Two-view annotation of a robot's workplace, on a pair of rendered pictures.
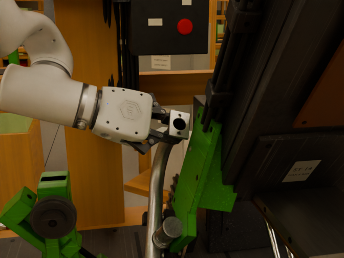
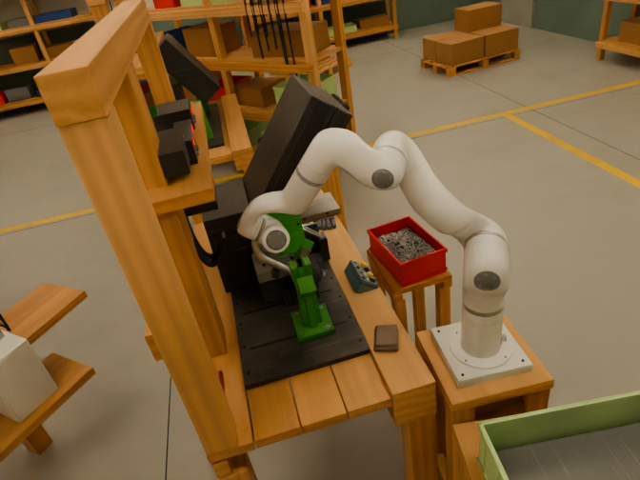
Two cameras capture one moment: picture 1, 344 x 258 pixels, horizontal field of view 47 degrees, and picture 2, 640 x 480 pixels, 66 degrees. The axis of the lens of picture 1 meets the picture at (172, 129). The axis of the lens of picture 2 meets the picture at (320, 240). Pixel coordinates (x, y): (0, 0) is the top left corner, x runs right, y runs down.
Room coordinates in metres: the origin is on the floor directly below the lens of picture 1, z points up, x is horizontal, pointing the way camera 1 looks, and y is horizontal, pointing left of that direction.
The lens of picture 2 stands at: (0.51, 1.52, 2.07)
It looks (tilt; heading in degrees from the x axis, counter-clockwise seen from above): 32 degrees down; 272
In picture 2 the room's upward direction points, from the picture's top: 10 degrees counter-clockwise
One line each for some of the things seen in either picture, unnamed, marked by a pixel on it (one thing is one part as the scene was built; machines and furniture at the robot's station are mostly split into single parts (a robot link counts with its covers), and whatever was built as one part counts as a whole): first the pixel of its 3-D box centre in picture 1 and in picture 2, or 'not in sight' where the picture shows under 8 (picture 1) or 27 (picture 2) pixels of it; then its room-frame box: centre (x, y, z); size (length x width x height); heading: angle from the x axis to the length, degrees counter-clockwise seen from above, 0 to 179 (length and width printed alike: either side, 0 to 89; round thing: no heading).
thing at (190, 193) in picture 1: (210, 167); (285, 222); (0.68, -0.07, 1.17); 0.13 x 0.12 x 0.20; 100
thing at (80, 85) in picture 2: not in sight; (118, 35); (1.05, -0.08, 1.89); 1.50 x 0.09 x 0.09; 100
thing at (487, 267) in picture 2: not in sight; (485, 278); (0.11, 0.45, 1.19); 0.19 x 0.12 x 0.24; 72
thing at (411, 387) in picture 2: not in sight; (346, 270); (0.48, -0.18, 0.82); 1.50 x 0.14 x 0.15; 100
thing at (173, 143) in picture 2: not in sight; (174, 155); (0.92, 0.19, 1.59); 0.15 x 0.07 x 0.07; 100
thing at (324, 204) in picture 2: (295, 196); (290, 214); (0.67, -0.23, 1.11); 0.39 x 0.16 x 0.03; 10
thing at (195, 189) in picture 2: not in sight; (170, 149); (1.01, -0.09, 1.52); 0.90 x 0.25 x 0.04; 100
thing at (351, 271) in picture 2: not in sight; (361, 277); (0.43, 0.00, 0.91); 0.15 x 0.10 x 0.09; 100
